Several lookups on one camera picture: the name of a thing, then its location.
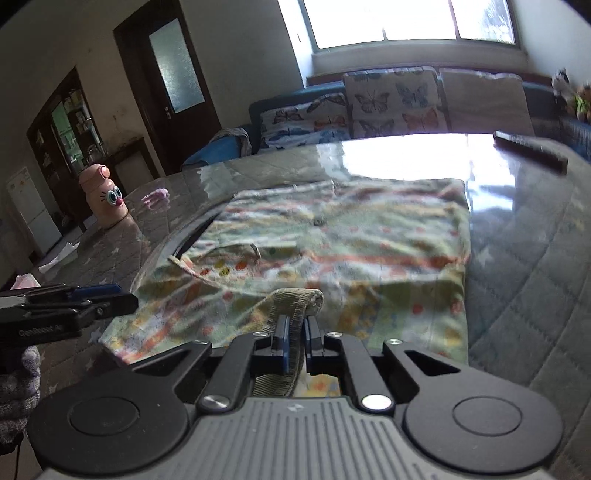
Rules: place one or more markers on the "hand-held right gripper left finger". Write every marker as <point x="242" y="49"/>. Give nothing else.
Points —
<point x="285" y="344"/>

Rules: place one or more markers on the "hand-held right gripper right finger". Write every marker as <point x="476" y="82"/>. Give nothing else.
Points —
<point x="315" y="344"/>

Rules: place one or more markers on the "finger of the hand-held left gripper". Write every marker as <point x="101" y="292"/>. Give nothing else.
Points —
<point x="113" y="307"/>
<point x="97" y="290"/>

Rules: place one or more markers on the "pastel patterned children's garment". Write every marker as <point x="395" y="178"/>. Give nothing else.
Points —
<point x="351" y="249"/>

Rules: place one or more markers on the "grey cloth on sofa arm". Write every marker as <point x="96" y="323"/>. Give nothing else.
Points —
<point x="231" y="138"/>

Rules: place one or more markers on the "person's left hand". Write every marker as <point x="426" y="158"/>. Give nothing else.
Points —
<point x="21" y="397"/>

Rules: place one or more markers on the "white crumpled paper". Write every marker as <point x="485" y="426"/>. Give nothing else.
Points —
<point x="60" y="256"/>

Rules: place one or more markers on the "round black induction cooker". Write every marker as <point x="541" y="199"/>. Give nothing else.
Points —
<point x="171" y="244"/>

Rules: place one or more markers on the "pink cartoon-eyed bottle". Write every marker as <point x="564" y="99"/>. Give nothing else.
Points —
<point x="104" y="198"/>

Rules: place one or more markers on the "white refrigerator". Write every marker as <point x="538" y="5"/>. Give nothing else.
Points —
<point x="32" y="207"/>

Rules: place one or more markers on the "small pink toy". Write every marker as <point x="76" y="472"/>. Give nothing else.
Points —
<point x="157" y="197"/>

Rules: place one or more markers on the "dark wooden side table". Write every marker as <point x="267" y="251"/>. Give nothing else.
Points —
<point x="134" y="159"/>

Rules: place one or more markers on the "dark wooden display cabinet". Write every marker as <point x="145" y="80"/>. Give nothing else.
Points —
<point x="69" y="134"/>

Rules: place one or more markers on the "dark wooden glass-panel door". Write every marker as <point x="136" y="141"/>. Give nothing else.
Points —
<point x="171" y="83"/>

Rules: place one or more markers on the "butterfly print cushion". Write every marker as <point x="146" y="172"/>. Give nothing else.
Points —
<point x="397" y="104"/>
<point x="304" y="122"/>

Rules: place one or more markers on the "black remote control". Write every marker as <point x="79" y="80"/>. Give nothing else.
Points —
<point x="531" y="150"/>

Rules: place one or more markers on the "plain white cushion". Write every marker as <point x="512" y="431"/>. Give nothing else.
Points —
<point x="485" y="101"/>

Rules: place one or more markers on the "blue sofa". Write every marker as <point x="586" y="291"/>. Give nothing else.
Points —
<point x="540" y="101"/>

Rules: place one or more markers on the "large window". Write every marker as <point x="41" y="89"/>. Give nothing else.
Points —
<point x="406" y="21"/>

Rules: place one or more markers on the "black and white cow plush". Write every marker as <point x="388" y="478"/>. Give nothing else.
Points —
<point x="561" y="85"/>

